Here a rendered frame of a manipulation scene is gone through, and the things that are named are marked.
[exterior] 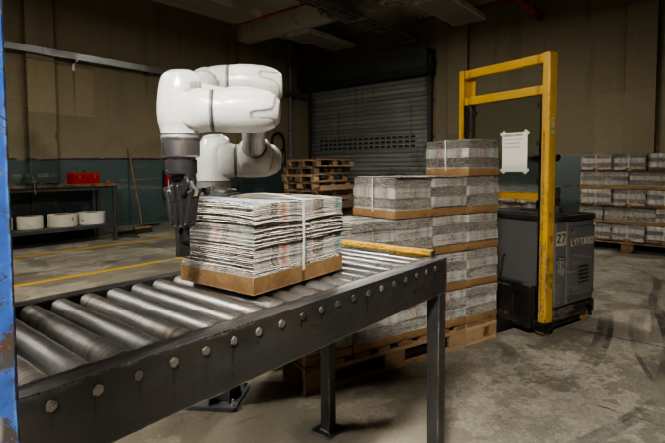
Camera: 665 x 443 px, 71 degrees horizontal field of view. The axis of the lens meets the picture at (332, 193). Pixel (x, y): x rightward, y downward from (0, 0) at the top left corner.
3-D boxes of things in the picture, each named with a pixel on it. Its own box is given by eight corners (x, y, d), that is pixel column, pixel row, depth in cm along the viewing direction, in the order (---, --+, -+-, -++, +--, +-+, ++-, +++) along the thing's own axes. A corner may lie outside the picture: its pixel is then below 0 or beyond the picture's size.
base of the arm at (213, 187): (183, 194, 210) (183, 182, 209) (202, 192, 232) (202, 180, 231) (223, 194, 208) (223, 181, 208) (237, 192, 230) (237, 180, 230)
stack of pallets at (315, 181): (320, 219, 1033) (320, 160, 1026) (355, 221, 978) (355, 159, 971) (279, 224, 925) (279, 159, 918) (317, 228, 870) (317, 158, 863)
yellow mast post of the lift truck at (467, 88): (456, 298, 366) (458, 71, 357) (464, 296, 371) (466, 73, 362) (465, 300, 359) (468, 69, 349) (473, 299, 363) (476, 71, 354)
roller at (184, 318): (121, 303, 126) (121, 285, 126) (231, 344, 96) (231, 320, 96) (102, 308, 122) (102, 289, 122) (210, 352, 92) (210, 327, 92)
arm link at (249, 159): (236, 152, 233) (280, 153, 236) (236, 183, 227) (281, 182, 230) (224, 52, 162) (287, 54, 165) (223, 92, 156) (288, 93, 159)
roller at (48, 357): (8, 328, 106) (8, 307, 106) (102, 391, 76) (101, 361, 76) (-19, 334, 102) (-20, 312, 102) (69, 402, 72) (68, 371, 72)
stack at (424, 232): (269, 369, 259) (268, 220, 255) (423, 328, 322) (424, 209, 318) (304, 398, 227) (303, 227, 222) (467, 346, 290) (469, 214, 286)
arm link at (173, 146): (186, 136, 119) (186, 160, 119) (152, 134, 112) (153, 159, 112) (207, 135, 113) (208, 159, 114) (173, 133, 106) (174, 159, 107)
